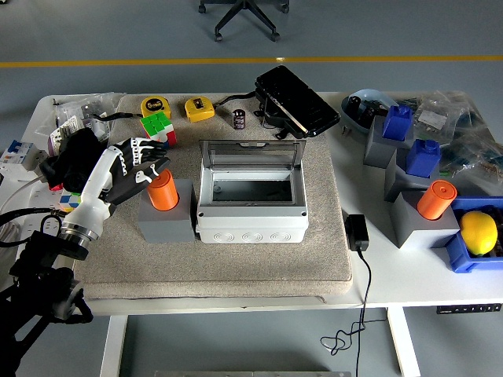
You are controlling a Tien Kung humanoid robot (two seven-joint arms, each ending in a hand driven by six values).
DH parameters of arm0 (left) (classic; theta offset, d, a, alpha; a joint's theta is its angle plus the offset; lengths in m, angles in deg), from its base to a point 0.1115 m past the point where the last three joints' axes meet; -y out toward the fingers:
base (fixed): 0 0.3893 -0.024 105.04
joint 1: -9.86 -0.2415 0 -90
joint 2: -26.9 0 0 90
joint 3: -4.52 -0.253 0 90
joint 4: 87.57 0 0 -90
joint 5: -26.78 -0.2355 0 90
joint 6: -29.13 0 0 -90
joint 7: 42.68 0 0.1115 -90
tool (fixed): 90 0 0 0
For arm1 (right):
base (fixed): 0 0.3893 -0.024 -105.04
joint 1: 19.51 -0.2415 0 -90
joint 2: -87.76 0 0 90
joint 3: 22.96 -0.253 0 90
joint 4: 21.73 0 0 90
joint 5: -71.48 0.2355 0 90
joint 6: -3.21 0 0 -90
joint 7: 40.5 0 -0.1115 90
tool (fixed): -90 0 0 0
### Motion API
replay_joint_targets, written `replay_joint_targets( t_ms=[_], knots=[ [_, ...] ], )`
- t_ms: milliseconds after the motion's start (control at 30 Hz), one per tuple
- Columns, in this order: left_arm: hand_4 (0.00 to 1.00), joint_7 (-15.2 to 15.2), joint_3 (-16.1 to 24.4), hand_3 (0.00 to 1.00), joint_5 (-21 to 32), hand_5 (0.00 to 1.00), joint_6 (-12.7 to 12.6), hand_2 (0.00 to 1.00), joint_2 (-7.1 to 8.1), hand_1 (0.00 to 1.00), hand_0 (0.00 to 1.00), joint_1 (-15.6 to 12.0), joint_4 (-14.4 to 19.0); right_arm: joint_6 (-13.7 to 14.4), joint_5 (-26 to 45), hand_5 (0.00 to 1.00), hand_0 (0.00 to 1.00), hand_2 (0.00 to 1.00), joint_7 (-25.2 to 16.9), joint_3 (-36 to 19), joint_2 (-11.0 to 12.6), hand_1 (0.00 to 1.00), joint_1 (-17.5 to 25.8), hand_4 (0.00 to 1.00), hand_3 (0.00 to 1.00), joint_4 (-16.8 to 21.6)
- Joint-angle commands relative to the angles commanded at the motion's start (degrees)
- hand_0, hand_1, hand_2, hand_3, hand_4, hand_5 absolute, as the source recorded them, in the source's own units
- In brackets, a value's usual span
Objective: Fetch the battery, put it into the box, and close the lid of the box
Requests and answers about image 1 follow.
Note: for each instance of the fine-gridded colourful puzzle cube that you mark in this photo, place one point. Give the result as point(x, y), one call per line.
point(68, 201)

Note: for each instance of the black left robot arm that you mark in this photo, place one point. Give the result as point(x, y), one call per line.
point(43, 251)

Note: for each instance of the squarish yellow tape measure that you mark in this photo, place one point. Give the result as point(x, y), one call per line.
point(198, 110)

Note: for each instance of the grey-brown mat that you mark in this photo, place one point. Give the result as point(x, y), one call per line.
point(255, 267)

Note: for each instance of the smoky transparent box lid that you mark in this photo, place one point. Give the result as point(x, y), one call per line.
point(251, 155)

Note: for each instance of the clear bag of components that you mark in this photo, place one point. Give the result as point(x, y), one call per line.
point(475, 153)
point(436, 116)

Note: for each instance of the black office chair base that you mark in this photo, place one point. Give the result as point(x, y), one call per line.
point(245, 9)

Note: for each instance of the white power strip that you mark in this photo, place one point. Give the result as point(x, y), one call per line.
point(47, 224)

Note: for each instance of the white table leg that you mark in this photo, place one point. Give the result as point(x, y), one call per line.
point(114, 345)
point(402, 341)

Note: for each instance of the large black flat case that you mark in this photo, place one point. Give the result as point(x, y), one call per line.
point(302, 102)

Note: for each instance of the grey holder block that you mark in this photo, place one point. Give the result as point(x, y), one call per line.
point(165, 228)
point(379, 153)
point(416, 231)
point(397, 184)

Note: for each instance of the black cylindrical capacitor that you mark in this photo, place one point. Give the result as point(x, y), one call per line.
point(238, 119)

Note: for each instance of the black cloth bundle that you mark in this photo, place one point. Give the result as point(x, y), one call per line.
point(78, 157)

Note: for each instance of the orange cylinder battery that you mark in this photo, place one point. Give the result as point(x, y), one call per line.
point(163, 192)
point(436, 200)

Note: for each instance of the yellow lemon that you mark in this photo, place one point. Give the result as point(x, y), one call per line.
point(478, 233)

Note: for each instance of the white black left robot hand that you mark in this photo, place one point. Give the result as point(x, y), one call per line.
point(92, 188)

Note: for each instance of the light blue bowl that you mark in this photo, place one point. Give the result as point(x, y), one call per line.
point(369, 94)

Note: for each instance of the blue block battery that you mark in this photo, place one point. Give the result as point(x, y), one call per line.
point(422, 159)
point(397, 123)

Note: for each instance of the colourful three-row puzzle cube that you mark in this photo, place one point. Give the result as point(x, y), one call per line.
point(155, 123)

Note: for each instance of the white blue circuit breaker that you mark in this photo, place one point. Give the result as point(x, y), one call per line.
point(19, 153)

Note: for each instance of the black power adapter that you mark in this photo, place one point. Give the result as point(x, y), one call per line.
point(357, 231)

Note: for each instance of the small black capacitor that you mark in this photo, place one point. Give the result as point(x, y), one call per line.
point(368, 114)
point(355, 103)

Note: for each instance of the grey electrical junction box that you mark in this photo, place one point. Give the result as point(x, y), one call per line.
point(251, 225)

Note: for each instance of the black table control panel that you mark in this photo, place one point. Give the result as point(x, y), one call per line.
point(467, 309)

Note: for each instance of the round yellow tape measure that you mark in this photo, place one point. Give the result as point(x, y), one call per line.
point(155, 105)

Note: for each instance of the blue plastic bin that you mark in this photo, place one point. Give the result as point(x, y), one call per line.
point(460, 255)

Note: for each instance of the clear bags of small parts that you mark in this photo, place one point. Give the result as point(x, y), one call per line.
point(70, 110)

